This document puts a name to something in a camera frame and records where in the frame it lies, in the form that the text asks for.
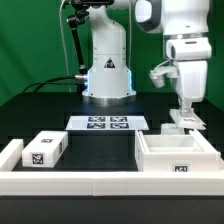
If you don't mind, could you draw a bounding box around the black camera stand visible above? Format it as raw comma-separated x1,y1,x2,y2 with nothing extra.
67,0,114,94

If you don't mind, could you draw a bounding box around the white left fence wall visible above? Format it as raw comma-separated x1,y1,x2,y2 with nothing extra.
0,139,24,172

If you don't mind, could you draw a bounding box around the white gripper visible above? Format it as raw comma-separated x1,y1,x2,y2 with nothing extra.
171,60,208,115

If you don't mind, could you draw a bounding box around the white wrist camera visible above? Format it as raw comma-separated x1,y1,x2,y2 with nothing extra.
150,66,177,88

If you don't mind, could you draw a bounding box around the black cable bundle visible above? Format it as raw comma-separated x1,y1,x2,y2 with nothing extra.
22,75,88,94

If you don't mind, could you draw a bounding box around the white front fence wall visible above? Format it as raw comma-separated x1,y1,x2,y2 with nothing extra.
0,171,224,196

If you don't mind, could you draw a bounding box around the white marker tag sheet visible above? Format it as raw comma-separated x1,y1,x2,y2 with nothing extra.
66,116,149,131

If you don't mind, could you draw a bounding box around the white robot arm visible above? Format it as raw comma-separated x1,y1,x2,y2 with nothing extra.
71,0,212,117

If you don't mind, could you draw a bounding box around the white right fence wall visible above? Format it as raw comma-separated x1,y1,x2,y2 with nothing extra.
192,130,224,171

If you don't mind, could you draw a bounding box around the white fence wall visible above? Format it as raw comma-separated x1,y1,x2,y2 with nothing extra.
0,171,224,196
0,139,24,172
192,130,224,171

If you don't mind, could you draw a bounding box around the white cabinet top block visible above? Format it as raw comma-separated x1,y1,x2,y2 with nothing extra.
22,131,68,168

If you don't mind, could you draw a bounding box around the white cabinet body box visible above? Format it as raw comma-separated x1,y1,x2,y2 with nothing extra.
135,130,224,172

